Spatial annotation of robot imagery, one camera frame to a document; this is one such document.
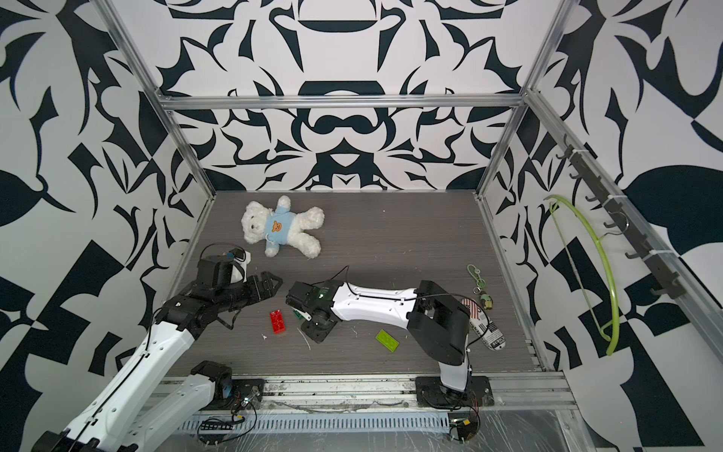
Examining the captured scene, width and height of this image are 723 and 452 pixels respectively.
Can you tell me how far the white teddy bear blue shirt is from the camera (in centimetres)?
100

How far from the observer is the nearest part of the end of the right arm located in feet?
1.93

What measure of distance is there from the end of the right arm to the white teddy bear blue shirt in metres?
0.27
